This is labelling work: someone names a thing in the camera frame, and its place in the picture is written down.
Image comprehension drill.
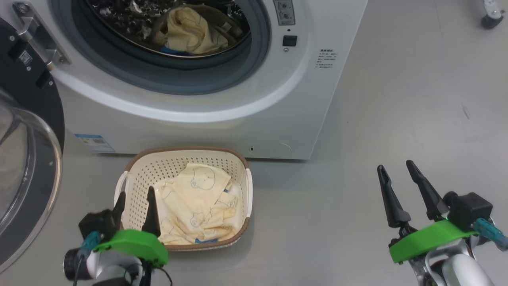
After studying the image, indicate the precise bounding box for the black rimmed glass washer door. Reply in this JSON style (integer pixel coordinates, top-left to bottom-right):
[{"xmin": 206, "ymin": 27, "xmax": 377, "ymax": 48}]
[{"xmin": 0, "ymin": 18, "xmax": 66, "ymax": 274}]

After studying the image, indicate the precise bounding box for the cream perforated basket brown rim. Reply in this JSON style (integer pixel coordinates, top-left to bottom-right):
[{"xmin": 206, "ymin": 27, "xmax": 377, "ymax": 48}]
[{"xmin": 114, "ymin": 147, "xmax": 253, "ymax": 251}]

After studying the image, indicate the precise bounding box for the teal left camera connector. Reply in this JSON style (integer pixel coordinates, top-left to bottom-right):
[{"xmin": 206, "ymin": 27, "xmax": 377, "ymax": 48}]
[{"xmin": 81, "ymin": 232, "xmax": 102, "ymax": 255}]

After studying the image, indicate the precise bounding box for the small printed text sticker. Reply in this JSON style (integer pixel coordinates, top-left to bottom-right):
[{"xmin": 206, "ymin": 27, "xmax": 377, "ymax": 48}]
[{"xmin": 316, "ymin": 49, "xmax": 338, "ymax": 70}]

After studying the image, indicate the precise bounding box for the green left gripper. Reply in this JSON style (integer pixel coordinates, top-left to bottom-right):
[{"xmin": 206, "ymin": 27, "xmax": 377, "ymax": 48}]
[{"xmin": 93, "ymin": 186, "xmax": 169, "ymax": 267}]

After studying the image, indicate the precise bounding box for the teal camera connector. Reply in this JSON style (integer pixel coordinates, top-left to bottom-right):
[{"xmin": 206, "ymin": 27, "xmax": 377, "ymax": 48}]
[
  {"xmin": 81, "ymin": 232, "xmax": 102, "ymax": 255},
  {"xmin": 473, "ymin": 218, "xmax": 508, "ymax": 252}
]

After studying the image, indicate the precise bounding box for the grey warning sticker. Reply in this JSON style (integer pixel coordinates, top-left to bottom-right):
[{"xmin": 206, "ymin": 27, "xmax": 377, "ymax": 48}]
[{"xmin": 273, "ymin": 0, "xmax": 296, "ymax": 26}]

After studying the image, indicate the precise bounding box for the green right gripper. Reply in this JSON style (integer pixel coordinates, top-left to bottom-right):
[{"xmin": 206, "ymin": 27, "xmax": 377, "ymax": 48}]
[{"xmin": 377, "ymin": 160, "xmax": 479, "ymax": 265}]

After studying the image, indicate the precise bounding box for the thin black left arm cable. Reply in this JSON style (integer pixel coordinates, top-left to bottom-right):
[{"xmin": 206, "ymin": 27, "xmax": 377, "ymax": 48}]
[{"xmin": 141, "ymin": 262, "xmax": 173, "ymax": 286}]

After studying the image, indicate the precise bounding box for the cream bear print garment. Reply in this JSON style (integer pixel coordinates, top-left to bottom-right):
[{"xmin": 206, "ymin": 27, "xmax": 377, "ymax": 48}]
[
  {"xmin": 153, "ymin": 163, "xmax": 241, "ymax": 245},
  {"xmin": 153, "ymin": 5, "xmax": 243, "ymax": 55}
]

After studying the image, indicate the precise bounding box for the silver door hinge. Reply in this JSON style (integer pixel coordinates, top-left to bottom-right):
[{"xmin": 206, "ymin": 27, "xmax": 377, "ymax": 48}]
[{"xmin": 12, "ymin": 2, "xmax": 71, "ymax": 72}]

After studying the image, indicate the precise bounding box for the grey metal leg with caster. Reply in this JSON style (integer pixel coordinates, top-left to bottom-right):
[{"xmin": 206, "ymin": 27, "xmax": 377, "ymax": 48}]
[{"xmin": 481, "ymin": 0, "xmax": 505, "ymax": 30}]

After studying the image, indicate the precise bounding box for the blue energy label sticker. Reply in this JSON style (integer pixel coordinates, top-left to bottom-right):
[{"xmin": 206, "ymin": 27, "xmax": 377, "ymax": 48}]
[{"xmin": 75, "ymin": 134, "xmax": 115, "ymax": 154}]

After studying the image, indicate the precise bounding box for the white front-load washing machine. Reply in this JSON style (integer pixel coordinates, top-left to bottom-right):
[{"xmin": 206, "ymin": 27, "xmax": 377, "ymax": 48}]
[{"xmin": 0, "ymin": 0, "xmax": 369, "ymax": 160}]

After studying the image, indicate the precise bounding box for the teal right camera connector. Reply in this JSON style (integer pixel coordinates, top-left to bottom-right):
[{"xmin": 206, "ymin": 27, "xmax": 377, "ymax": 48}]
[{"xmin": 473, "ymin": 218, "xmax": 508, "ymax": 252}]

